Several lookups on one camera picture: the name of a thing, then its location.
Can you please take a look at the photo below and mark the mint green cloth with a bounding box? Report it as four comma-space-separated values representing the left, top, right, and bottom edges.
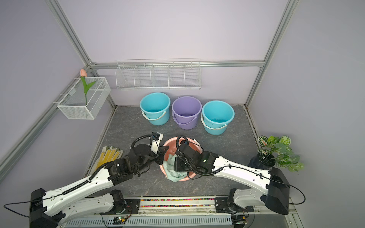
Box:
163, 154, 188, 182

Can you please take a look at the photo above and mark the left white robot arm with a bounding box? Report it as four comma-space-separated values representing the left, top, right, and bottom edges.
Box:
29, 142, 169, 228

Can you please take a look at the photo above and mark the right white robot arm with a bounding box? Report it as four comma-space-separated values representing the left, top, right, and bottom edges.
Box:
176, 140, 290, 215

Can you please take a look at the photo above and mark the purple bucket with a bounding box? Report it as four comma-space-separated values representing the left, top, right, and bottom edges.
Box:
172, 96, 202, 130

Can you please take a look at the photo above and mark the right teal bucket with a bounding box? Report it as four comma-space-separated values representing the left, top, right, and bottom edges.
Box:
201, 100, 235, 135

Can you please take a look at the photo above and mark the teal bucket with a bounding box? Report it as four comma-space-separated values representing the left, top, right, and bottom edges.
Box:
140, 92, 171, 126
201, 100, 235, 135

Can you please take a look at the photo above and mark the left teal bucket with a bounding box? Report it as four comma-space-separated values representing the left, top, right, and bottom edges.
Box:
140, 92, 171, 126

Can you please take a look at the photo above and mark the yellow white work glove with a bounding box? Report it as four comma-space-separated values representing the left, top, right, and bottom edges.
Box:
91, 146, 124, 173

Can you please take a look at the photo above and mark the potted green plant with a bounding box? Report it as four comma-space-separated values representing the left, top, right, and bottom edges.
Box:
248, 135, 304, 172

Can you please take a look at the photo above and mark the pink artificial tulip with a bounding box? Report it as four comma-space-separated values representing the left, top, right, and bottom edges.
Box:
80, 69, 96, 106

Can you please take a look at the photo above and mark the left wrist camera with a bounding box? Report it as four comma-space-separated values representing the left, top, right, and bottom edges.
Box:
150, 132, 163, 154

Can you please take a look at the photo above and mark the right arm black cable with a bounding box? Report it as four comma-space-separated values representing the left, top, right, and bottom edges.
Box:
222, 165, 306, 205

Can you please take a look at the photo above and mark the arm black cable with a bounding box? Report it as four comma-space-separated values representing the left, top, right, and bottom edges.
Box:
3, 199, 43, 218
222, 165, 306, 205

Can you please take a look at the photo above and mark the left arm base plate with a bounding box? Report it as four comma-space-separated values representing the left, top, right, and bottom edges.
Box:
100, 198, 141, 215

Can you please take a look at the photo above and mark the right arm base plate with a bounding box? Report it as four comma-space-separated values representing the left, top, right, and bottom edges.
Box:
214, 197, 254, 215

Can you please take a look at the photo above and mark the white vented cable duct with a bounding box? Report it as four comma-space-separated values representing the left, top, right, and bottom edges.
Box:
62, 215, 233, 228

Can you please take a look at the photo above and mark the white wire basket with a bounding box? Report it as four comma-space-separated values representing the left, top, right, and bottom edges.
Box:
57, 77, 111, 120

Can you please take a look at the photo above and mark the long white wire shelf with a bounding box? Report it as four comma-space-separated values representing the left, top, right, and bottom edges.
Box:
116, 59, 202, 90

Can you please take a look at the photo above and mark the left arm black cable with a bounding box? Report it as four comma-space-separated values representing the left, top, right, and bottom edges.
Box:
3, 199, 43, 218

